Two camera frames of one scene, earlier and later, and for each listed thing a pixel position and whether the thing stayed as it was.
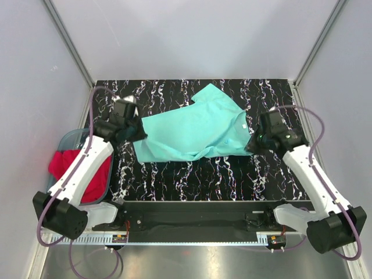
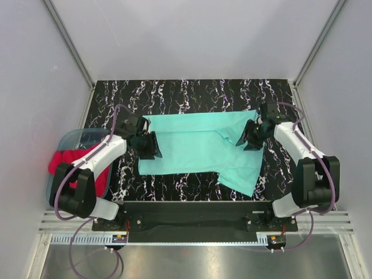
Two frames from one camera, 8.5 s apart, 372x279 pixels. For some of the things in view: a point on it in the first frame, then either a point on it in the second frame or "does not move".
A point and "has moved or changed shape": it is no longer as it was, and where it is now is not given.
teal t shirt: x=213 y=125 has moved or changed shape
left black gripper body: x=136 y=131 to x=145 y=147
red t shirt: x=60 y=159 does not move
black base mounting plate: x=197 y=216 does not move
